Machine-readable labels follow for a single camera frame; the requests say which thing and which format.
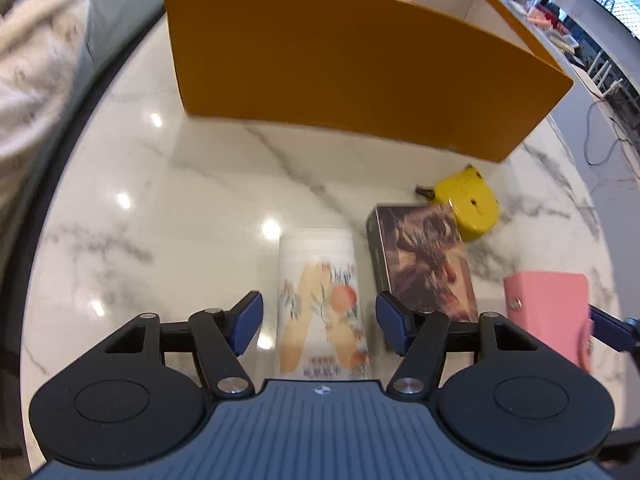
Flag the large orange cardboard box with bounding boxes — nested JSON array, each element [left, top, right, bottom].
[[163, 0, 576, 164]]

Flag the brown printed card box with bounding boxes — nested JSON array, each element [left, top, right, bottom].
[[366, 202, 480, 324]]

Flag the yellow tape measure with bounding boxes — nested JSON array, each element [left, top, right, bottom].
[[414, 163, 501, 243]]

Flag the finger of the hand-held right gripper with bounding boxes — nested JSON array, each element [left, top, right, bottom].
[[588, 302, 640, 356]]

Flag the white floral wipes canister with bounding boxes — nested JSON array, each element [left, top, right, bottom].
[[274, 227, 374, 381]]

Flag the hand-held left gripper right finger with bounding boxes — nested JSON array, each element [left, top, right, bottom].
[[375, 291, 539, 401]]

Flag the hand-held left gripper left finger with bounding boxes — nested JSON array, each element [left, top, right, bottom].
[[106, 290, 264, 400]]

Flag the grey cable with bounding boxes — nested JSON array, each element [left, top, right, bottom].
[[584, 99, 637, 167]]

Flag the cream panda print blanket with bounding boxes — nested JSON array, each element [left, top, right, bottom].
[[0, 0, 94, 161]]

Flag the pink snap wallet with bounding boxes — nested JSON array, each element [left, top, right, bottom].
[[502, 270, 596, 374]]

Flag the white router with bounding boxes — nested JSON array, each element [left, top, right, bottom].
[[590, 59, 628, 98]]

